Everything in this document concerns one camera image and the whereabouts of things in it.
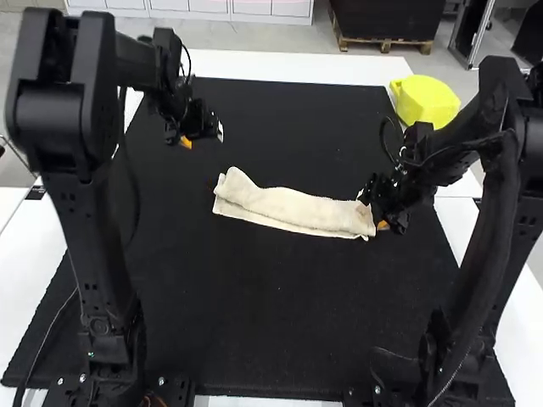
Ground grey cupboard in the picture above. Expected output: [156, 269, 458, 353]
[64, 0, 316, 25]

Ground wooden pallet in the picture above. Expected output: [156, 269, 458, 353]
[329, 10, 434, 55]

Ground black crate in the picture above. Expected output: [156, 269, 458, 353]
[329, 0, 447, 42]

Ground grey metal frame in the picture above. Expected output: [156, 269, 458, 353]
[446, 0, 498, 71]

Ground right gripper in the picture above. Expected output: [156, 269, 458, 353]
[356, 170, 429, 236]

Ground pale towel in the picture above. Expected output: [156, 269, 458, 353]
[210, 165, 378, 243]

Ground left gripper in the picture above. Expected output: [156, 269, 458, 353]
[178, 98, 227, 151]

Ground black mat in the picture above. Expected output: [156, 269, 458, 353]
[0, 75, 517, 402]

